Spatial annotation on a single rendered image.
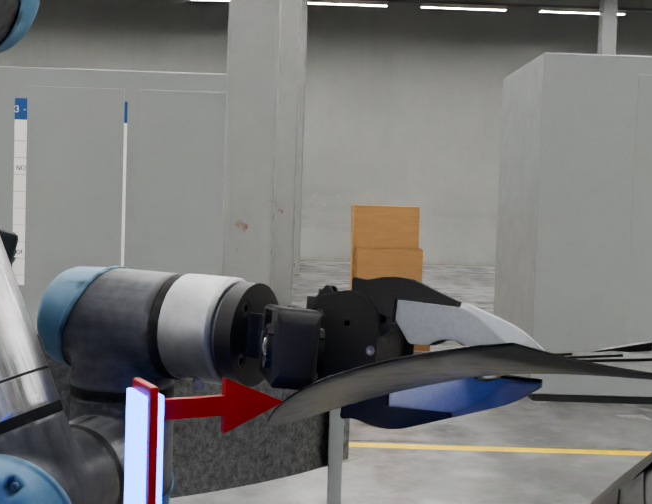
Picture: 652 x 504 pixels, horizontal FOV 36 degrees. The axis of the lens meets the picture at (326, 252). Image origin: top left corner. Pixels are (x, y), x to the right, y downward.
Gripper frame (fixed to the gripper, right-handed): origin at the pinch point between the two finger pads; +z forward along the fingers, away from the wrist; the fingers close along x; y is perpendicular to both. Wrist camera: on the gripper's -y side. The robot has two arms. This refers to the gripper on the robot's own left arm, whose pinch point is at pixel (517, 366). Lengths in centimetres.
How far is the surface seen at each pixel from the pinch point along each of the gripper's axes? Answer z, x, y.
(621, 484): 3.7, 8.8, 18.7
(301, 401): -8.0, 2.3, -12.1
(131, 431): -9.9, 3.1, -23.9
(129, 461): -10.0, 4.4, -23.7
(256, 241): -221, -24, 362
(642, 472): 5.4, 7.5, 17.1
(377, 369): -1.5, -0.2, -18.2
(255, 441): -106, 36, 166
